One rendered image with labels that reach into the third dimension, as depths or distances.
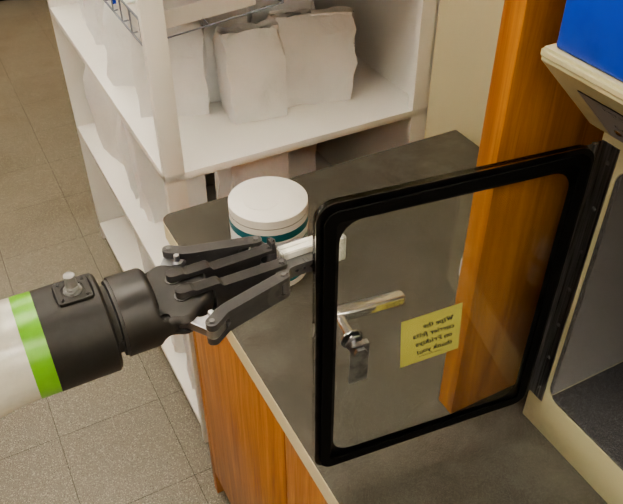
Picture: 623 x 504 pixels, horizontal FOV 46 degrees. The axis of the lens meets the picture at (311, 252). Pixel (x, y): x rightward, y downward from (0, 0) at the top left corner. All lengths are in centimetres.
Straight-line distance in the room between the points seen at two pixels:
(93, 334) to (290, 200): 61
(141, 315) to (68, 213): 251
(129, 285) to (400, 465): 50
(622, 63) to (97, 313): 47
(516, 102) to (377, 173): 78
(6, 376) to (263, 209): 62
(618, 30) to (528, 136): 22
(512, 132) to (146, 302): 41
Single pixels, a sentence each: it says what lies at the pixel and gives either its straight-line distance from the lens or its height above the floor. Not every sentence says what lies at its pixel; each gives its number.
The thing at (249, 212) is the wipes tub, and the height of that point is 109.
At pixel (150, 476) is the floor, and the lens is 217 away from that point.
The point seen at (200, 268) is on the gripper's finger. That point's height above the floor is 133.
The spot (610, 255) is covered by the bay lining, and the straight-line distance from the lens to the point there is 89.
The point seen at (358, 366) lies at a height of 118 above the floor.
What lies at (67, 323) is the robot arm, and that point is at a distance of 63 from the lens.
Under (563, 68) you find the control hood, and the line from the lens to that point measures 67.
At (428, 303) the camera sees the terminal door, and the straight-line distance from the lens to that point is 80.
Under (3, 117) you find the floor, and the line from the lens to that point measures 397.
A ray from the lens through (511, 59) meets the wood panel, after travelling 75.
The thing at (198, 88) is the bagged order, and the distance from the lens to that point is 175.
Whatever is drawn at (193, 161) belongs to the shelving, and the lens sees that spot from 161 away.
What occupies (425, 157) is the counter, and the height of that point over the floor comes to 94.
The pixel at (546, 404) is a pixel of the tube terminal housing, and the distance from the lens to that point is 104.
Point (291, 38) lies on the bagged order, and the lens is 173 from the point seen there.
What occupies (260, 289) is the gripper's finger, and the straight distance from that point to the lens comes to 67.
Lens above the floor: 177
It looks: 39 degrees down
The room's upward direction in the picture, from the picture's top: straight up
